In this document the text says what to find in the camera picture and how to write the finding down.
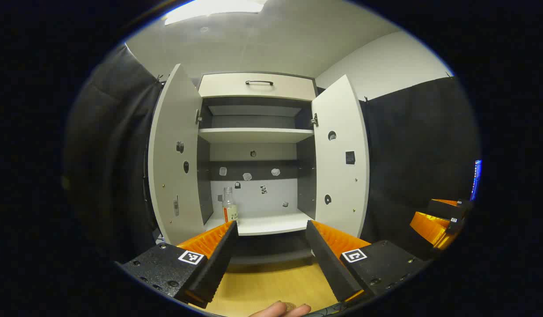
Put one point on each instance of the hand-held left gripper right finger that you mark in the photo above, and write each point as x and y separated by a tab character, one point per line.
331	264

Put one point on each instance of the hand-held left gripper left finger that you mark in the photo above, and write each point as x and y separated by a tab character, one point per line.
218	259

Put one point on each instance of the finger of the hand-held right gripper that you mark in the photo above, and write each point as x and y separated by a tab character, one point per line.
447	209
432	229

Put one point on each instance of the clear glass bottle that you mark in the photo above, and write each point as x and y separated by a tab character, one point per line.
229	211

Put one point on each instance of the round wooden coaster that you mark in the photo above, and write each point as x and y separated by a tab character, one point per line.
292	307

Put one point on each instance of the beige headphones sticker cabinet door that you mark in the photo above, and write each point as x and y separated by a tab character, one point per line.
342	185

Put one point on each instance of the grey and beige cabinet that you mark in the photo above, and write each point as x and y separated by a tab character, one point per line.
254	200

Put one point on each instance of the white cabinet shelf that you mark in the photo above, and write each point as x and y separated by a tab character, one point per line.
254	134

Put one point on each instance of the black backdrop cloth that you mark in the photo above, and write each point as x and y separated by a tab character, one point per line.
412	145

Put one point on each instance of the ceiling light panel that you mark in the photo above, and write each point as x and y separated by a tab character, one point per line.
210	9

